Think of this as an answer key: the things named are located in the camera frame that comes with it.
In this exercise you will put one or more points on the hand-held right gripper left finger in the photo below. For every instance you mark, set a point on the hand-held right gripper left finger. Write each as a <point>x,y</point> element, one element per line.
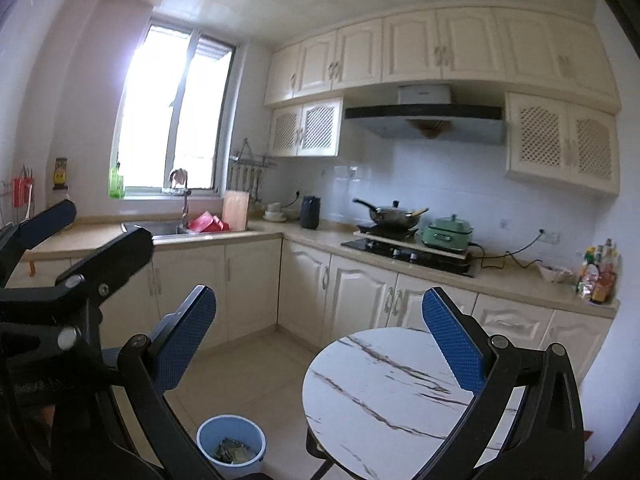
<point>192,330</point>

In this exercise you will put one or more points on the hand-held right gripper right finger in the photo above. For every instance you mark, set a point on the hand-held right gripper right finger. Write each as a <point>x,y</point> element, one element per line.
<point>450,335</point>

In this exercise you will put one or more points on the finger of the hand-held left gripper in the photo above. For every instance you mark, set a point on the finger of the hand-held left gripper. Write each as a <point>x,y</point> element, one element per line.
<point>50,220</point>
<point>125,255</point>

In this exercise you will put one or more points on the blue plastic bin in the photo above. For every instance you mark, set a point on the blue plastic bin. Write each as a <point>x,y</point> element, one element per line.
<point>207,440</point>

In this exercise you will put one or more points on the dark green yellow-edged packet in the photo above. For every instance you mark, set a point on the dark green yellow-edged packet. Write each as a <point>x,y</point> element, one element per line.
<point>232,452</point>

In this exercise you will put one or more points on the steel sink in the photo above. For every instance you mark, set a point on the steel sink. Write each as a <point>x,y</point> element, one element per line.
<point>160,228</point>

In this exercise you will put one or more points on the bottle with yellow label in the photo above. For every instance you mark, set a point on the bottle with yellow label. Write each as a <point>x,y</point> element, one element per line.
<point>60,175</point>

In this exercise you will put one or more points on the green bottle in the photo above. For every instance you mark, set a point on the green bottle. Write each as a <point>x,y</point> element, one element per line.
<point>116,185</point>

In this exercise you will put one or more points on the black gas stove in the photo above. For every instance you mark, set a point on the black gas stove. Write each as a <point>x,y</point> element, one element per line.
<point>425,262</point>

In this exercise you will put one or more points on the light wooden board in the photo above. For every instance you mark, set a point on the light wooden board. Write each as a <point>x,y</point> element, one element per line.
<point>450,254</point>

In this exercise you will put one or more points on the steel faucet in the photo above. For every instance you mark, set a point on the steel faucet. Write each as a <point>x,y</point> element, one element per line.
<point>186,200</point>

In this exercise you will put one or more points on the round marble table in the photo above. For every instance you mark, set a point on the round marble table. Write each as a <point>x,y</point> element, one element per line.
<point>390,410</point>

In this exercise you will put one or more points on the green electric hotpot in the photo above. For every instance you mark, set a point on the green electric hotpot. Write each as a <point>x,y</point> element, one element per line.
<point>445,235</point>

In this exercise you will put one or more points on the cream lower cabinets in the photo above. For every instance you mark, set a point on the cream lower cabinets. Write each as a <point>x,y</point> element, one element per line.
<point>350,290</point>

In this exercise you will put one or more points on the wooden cutting board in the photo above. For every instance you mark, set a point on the wooden cutting board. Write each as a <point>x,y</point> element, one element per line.
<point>235,210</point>

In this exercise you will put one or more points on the white bowl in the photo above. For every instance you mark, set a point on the white bowl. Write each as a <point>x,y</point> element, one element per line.
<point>555,274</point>

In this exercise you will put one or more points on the wok with lid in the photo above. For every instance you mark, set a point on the wok with lid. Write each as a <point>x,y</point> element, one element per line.
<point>390,215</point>

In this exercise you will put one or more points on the window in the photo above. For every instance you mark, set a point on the window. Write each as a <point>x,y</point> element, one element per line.
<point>150,110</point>

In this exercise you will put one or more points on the hanging utensil rack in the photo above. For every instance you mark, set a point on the hanging utensil rack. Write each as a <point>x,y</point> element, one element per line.
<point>250,162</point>

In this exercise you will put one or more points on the cluster of condiment bottles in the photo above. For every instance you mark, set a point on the cluster of condiment bottles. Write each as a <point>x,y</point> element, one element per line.
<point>597,280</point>

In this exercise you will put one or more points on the black electric kettle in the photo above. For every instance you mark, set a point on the black electric kettle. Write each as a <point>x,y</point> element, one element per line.
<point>310,212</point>

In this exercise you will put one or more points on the large lattice door cabinet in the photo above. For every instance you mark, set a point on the large lattice door cabinet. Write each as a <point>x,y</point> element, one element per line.
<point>540,135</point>

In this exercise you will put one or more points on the range hood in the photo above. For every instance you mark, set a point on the range hood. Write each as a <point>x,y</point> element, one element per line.
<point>425,112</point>

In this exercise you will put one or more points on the small lattice door cabinet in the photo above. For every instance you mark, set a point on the small lattice door cabinet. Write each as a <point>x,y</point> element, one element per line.
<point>320,125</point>

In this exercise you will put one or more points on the cream upper cabinet row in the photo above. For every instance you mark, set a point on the cream upper cabinet row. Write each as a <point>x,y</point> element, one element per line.
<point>415,45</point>

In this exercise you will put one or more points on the red wall holder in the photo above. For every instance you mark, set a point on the red wall holder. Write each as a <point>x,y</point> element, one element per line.
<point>20,192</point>

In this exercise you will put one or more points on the white double wall socket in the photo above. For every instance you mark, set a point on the white double wall socket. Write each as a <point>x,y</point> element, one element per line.
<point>549,234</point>

